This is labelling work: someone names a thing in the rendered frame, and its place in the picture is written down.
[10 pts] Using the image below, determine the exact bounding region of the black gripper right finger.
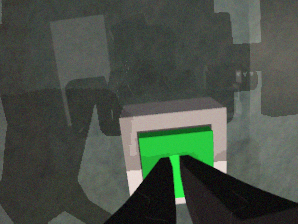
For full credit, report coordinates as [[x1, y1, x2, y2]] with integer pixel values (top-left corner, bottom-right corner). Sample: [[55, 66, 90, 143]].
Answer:
[[178, 155, 298, 224]]

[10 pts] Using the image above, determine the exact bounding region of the green button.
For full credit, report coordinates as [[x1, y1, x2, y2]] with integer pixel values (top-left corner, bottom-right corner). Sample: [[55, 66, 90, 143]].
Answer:
[[118, 96, 226, 204]]

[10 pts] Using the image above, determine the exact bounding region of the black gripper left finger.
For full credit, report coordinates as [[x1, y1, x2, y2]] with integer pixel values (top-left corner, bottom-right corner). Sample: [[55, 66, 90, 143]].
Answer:
[[104, 157, 177, 224]]

